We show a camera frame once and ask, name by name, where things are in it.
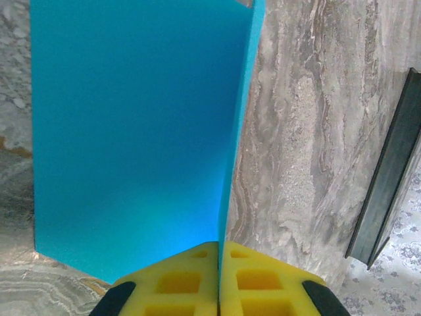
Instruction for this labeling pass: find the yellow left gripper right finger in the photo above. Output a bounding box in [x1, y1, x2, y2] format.
[219, 240, 348, 316]

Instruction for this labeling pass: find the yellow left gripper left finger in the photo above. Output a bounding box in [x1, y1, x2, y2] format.
[88, 241, 220, 316]

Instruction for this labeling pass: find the cyan cloth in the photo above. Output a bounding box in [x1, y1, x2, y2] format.
[30, 0, 266, 286]

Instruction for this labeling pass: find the black grey folding chessboard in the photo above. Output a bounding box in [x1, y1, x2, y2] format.
[344, 66, 421, 271]

